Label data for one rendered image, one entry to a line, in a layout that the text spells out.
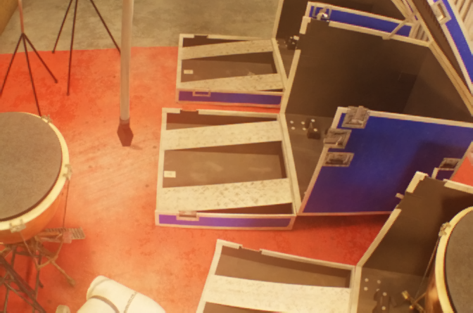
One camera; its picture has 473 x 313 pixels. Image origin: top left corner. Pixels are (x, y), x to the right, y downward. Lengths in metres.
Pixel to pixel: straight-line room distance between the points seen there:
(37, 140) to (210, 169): 1.33
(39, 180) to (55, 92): 1.81
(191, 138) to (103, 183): 0.68
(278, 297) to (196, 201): 0.79
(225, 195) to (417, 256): 1.23
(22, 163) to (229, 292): 1.26
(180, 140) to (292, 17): 1.54
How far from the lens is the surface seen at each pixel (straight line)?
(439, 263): 1.71
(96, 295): 1.38
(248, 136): 3.03
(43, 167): 1.89
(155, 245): 2.57
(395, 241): 2.34
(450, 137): 2.52
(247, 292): 2.40
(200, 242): 2.61
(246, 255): 2.52
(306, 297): 2.38
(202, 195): 2.72
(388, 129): 2.27
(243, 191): 2.72
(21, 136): 2.06
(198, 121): 3.20
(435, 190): 2.05
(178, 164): 2.94
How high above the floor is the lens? 2.17
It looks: 43 degrees down
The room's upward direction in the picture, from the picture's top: 11 degrees clockwise
